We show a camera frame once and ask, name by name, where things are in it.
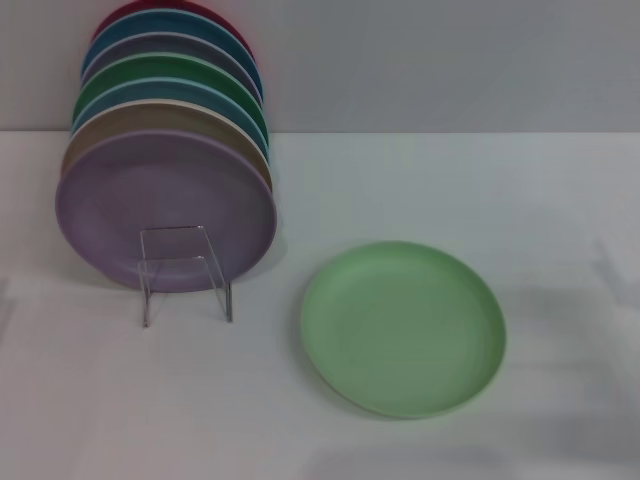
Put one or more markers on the light green plate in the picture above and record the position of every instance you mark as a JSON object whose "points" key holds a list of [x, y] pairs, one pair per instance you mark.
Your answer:
{"points": [[400, 330]]}

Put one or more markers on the clear acrylic plate rack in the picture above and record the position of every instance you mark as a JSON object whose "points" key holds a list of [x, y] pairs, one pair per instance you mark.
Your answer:
{"points": [[172, 240]]}

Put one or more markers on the lilac purple plate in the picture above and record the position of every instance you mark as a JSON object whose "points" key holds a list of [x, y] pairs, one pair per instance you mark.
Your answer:
{"points": [[165, 200]]}

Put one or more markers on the beige plate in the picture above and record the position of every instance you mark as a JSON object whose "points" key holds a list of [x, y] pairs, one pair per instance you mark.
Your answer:
{"points": [[150, 117]]}

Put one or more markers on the light blue plate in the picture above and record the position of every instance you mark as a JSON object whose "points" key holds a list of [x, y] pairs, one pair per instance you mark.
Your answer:
{"points": [[165, 90]]}

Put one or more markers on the dark green plate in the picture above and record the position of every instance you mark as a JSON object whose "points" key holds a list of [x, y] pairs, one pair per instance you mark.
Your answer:
{"points": [[165, 67]]}

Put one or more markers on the grey purple plate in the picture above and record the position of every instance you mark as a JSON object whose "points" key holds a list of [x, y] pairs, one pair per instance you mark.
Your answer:
{"points": [[165, 45]]}

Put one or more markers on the teal blue plate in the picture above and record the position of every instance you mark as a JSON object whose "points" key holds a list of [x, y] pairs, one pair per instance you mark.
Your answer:
{"points": [[150, 25]]}

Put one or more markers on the red plate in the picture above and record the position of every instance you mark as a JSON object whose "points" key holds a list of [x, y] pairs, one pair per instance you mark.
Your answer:
{"points": [[120, 11]]}

